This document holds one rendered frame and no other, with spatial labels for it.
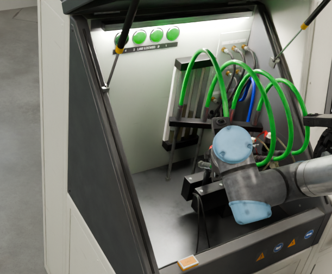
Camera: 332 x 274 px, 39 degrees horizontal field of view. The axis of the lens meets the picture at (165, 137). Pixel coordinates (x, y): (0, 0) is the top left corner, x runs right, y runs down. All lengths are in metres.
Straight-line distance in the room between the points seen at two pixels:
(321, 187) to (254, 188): 0.12
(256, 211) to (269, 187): 0.06
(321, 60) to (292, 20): 0.17
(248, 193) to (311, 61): 0.80
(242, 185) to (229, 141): 0.09
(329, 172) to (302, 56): 0.76
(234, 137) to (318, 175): 0.17
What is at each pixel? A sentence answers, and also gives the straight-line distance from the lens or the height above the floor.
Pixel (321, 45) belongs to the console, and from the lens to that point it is 1.65.
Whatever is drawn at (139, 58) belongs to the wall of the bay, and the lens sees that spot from 1.48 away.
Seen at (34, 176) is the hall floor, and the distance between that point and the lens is 3.01.
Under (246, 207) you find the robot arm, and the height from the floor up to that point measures 1.34.
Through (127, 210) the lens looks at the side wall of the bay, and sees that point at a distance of 1.25.
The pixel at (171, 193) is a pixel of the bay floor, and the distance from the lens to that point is 1.69.
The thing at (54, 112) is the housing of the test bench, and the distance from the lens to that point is 1.66.
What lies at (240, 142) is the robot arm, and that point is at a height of 1.44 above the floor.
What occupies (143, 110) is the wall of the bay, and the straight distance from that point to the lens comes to 1.60.
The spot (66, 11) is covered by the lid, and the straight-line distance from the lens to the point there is 1.32.
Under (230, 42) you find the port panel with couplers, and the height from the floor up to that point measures 1.32.
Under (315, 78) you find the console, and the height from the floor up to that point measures 1.28.
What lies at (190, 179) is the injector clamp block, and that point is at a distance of 1.53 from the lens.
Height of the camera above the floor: 1.95
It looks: 35 degrees down
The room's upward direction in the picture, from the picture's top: 9 degrees clockwise
